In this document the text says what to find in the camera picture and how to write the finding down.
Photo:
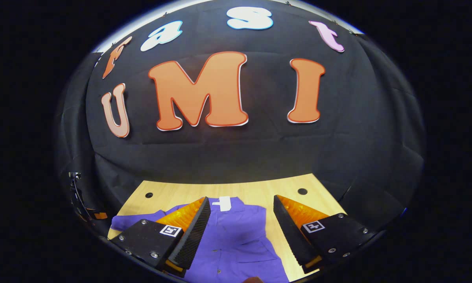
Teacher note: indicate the black backdrop cloth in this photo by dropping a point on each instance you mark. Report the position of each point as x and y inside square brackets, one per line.
[236, 157]

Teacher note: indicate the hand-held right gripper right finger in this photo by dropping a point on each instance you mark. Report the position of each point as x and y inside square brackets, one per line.
[291, 236]

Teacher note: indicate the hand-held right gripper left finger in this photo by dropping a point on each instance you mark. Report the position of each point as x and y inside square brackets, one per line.
[194, 239]

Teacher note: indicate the purple shirt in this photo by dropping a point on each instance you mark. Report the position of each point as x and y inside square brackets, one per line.
[236, 239]

